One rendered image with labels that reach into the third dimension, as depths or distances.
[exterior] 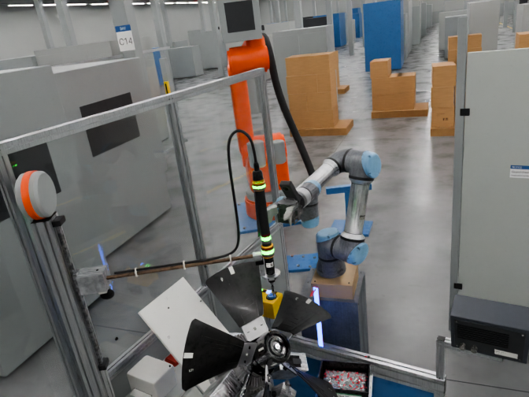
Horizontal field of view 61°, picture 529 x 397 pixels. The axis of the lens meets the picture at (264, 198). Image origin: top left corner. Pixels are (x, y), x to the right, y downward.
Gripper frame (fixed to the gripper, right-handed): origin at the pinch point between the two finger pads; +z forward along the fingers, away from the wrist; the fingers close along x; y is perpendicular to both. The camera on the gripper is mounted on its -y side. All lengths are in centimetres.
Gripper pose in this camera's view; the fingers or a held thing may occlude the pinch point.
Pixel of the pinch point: (273, 215)
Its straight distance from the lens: 162.4
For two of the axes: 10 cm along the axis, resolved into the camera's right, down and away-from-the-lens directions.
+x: -8.6, -0.8, 5.0
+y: 1.2, 9.3, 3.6
